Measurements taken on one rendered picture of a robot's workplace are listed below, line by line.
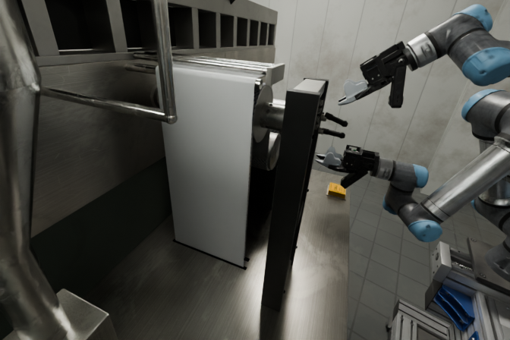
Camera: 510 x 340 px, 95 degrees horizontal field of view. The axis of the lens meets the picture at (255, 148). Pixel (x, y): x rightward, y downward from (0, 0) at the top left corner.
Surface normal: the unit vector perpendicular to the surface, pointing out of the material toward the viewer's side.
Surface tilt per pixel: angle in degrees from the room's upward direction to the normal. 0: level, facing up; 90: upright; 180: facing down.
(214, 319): 0
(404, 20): 90
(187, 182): 90
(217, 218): 90
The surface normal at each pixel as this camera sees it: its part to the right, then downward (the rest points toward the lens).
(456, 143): -0.55, 0.33
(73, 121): 0.93, 0.21
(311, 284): 0.06, -0.90
